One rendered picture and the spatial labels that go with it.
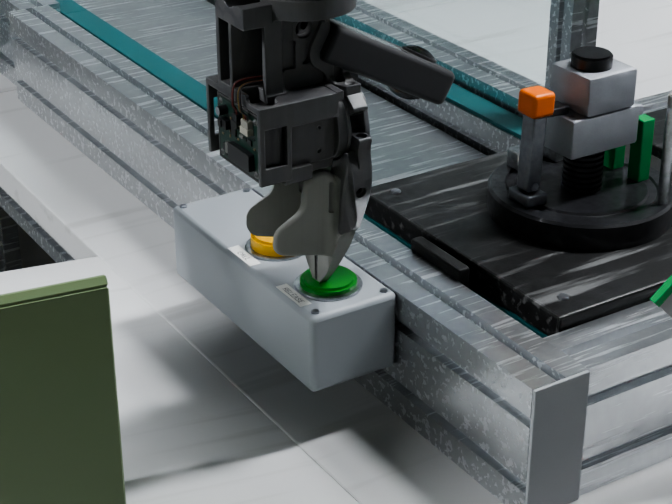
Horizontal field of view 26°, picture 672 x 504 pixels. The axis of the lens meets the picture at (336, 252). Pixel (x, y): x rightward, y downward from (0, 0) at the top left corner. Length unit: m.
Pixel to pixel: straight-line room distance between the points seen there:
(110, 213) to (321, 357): 0.42
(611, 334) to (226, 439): 0.28
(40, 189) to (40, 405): 0.73
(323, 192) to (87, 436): 0.29
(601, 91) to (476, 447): 0.27
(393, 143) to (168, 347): 0.33
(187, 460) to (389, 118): 0.51
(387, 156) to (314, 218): 0.38
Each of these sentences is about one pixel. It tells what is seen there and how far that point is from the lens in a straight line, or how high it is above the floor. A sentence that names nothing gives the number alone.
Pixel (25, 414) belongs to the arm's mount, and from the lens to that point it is 0.72.
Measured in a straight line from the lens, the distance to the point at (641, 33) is 1.87.
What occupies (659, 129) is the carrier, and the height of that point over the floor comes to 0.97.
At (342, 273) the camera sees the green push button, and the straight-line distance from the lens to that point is 1.02.
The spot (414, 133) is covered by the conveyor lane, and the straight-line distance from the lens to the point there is 1.38.
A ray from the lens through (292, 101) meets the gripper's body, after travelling 0.90.
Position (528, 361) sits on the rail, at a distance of 0.95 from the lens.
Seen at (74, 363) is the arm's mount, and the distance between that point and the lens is 0.71.
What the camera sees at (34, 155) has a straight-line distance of 1.51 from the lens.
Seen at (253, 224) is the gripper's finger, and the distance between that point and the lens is 0.98.
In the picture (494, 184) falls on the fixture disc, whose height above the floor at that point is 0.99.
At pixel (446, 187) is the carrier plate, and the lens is 1.14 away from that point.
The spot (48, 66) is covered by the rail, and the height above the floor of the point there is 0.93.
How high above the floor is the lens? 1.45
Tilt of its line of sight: 27 degrees down
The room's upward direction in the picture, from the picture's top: straight up
